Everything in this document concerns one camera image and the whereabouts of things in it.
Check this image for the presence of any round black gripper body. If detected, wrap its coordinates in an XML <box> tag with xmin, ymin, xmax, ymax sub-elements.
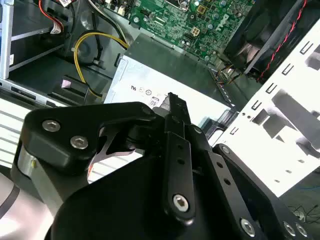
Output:
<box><xmin>48</xmin><ymin>153</ymin><xmax>243</xmax><ymax>240</ymax></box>

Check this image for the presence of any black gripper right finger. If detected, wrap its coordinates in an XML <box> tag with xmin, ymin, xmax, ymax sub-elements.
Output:
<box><xmin>185</xmin><ymin>99</ymin><xmax>314</xmax><ymax>240</ymax></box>

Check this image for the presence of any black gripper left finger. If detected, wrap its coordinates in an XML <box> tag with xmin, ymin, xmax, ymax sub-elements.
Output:
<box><xmin>11</xmin><ymin>91</ymin><xmax>198</xmax><ymax>226</ymax></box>

